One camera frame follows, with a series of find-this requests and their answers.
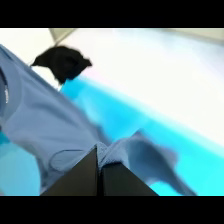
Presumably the black garment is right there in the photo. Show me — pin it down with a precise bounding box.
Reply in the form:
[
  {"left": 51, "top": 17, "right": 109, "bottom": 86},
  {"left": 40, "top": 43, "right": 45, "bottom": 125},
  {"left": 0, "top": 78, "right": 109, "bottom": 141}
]
[{"left": 30, "top": 45, "right": 93, "bottom": 85}]

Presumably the blue T-shirt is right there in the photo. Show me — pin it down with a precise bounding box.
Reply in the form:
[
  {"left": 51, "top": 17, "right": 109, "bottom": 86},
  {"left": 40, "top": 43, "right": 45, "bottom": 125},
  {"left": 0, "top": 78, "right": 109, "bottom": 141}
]
[{"left": 0, "top": 44, "right": 198, "bottom": 197}]

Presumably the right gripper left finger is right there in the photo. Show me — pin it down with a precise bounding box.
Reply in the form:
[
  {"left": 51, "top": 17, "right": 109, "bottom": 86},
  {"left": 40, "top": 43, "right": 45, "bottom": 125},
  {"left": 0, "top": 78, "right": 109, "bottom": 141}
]
[{"left": 40, "top": 146, "right": 100, "bottom": 197}]

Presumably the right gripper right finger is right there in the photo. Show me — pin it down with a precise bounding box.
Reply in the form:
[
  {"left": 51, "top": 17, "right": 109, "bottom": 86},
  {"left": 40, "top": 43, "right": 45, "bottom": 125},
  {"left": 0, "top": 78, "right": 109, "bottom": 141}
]
[{"left": 100, "top": 161, "right": 160, "bottom": 197}]

